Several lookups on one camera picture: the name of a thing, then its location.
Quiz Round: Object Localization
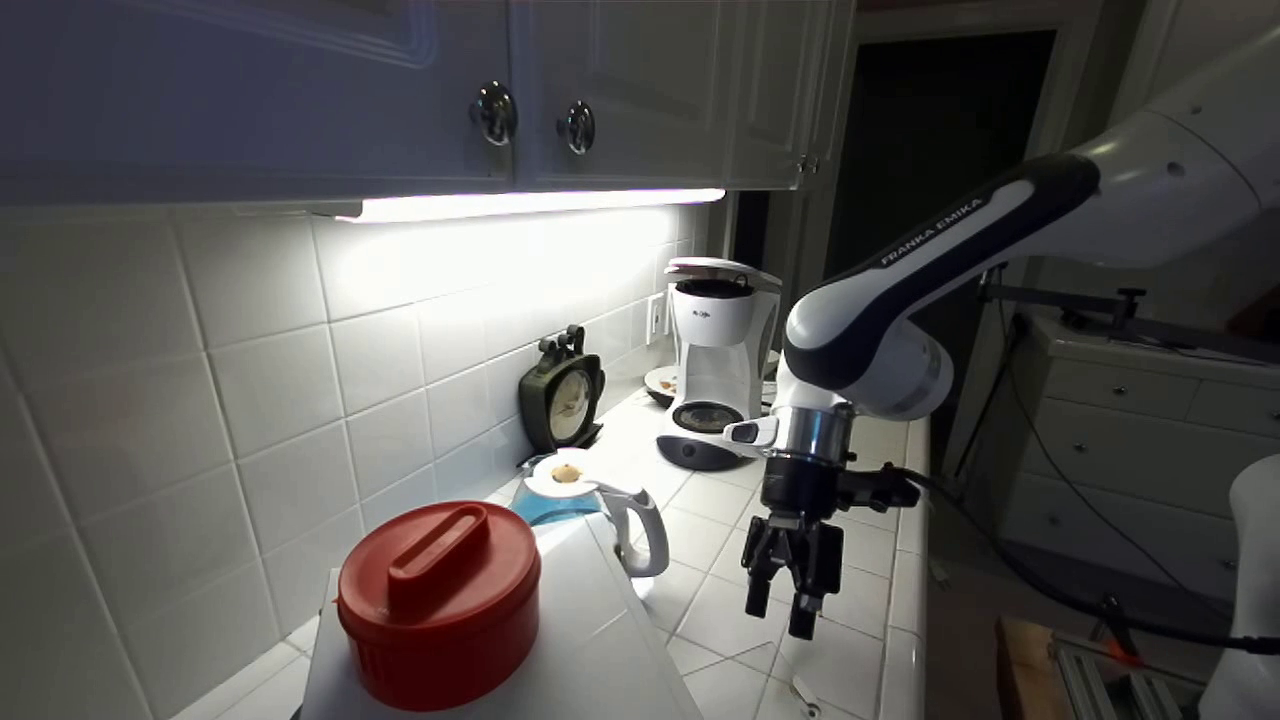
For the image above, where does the glass carafe white handle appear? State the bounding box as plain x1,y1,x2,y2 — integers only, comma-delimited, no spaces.
520,447,671,579

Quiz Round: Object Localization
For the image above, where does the red lidded container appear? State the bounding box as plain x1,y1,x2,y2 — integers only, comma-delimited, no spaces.
331,496,549,715

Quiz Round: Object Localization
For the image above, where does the under cabinet light strip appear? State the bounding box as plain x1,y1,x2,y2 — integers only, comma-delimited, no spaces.
319,184,733,228

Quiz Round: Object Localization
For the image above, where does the blue cloth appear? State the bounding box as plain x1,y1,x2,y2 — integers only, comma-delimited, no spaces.
507,485,593,529

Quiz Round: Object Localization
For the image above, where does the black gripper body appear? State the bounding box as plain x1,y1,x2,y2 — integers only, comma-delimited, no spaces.
755,452,857,563

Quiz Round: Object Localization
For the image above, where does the round metal cabinet knob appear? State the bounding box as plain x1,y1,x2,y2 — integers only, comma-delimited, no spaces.
470,74,520,150
555,96,605,159

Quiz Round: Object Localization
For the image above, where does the wooden board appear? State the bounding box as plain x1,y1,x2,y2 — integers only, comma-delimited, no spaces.
995,610,1072,720

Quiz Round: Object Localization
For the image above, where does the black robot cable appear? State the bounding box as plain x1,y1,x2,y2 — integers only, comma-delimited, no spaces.
916,467,1280,658

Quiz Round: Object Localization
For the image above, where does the white plate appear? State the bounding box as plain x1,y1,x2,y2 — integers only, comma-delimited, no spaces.
640,360,686,403

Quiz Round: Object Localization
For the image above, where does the white drip coffee maker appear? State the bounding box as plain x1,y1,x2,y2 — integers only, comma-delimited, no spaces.
661,253,789,477

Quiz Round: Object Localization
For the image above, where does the wall kitchen cabinet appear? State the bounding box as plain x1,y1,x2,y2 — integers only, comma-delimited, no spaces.
0,0,859,207

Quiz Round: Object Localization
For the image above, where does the white drawer dresser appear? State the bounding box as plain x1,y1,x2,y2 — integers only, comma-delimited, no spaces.
995,311,1280,609

